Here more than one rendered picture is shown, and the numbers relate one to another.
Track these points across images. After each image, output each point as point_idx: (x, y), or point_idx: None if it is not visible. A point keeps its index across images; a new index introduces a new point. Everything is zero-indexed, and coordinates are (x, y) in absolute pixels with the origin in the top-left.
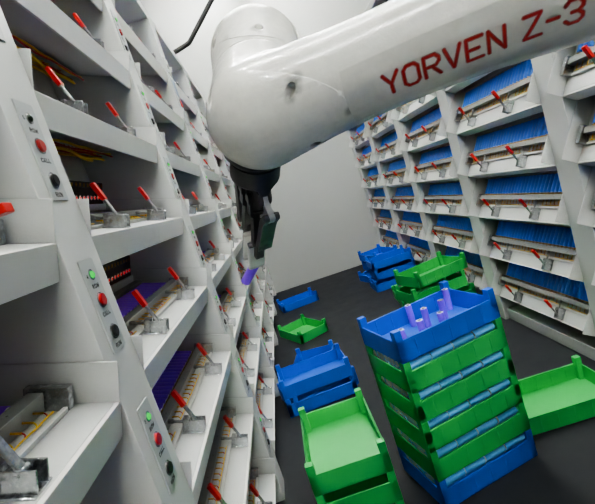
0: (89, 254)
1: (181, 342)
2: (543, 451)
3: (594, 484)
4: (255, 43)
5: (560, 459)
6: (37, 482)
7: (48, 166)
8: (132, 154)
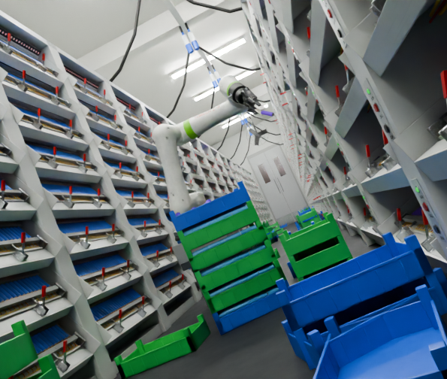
0: (291, 87)
1: (313, 113)
2: (213, 328)
3: (214, 321)
4: None
5: (212, 326)
6: (306, 124)
7: (282, 68)
8: (273, 19)
